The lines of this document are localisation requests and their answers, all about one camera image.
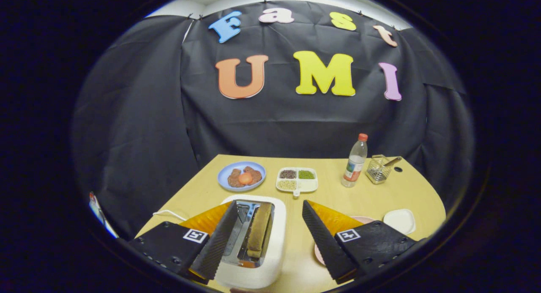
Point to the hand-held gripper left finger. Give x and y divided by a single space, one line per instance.
215 246

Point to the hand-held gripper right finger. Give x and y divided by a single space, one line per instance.
325 246

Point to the plain brown toast slice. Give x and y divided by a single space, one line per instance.
258 229

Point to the pink round plate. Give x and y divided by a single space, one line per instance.
365 219

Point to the white toaster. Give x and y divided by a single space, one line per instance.
270 259

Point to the white divided dish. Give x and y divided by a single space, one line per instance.
310 186

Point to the brown meat patty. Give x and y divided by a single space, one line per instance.
255 174
233 179

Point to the orange tomato slice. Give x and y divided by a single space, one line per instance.
245 179

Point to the blue round plate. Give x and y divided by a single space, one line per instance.
224 172

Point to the white square plate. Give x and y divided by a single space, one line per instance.
399 221

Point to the clear water bottle red cap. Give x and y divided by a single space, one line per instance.
354 166

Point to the metal mesh utensil holder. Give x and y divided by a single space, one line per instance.
377 170

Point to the brown wooden stick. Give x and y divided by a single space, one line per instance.
393 161

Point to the black backdrop cloth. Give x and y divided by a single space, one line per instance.
296 124

